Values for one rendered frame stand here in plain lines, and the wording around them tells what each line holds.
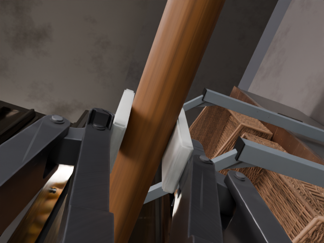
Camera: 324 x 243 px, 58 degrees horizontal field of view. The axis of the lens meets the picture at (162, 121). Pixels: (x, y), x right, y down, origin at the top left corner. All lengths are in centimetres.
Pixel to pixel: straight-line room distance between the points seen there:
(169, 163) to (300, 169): 57
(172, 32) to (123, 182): 10
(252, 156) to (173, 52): 52
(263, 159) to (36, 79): 302
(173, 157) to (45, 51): 322
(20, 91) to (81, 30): 98
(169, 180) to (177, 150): 2
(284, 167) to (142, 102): 56
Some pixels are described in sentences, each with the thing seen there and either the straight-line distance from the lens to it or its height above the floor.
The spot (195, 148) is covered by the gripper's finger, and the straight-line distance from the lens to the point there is 17.
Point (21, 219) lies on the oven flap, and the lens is 94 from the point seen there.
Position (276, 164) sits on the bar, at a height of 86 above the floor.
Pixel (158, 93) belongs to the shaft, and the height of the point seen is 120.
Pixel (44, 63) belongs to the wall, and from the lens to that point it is 339.
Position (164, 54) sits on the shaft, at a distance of 16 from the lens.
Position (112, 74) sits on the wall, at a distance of 323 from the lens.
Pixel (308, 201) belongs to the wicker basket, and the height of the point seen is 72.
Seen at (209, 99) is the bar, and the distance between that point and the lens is 110.
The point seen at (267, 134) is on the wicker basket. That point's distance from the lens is 133.
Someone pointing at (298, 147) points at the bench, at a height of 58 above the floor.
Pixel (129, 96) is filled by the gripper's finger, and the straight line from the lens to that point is 20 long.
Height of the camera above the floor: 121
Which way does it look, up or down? 8 degrees down
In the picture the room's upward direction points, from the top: 72 degrees counter-clockwise
